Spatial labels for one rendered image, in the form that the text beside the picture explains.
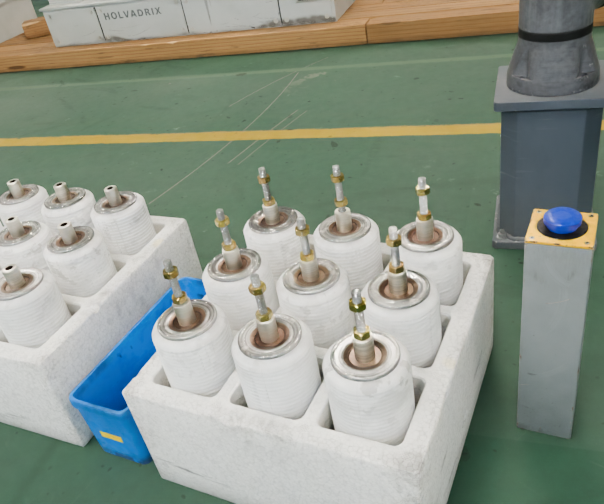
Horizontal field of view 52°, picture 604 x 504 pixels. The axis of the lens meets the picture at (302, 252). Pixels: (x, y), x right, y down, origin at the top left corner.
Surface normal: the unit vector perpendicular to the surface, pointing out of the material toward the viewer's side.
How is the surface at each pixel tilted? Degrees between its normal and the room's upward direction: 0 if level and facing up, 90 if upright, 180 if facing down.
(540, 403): 90
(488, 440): 0
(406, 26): 90
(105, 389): 88
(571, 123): 90
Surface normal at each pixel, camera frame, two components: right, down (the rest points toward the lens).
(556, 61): -0.29, 0.30
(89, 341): 0.91, 0.10
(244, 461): -0.42, 0.56
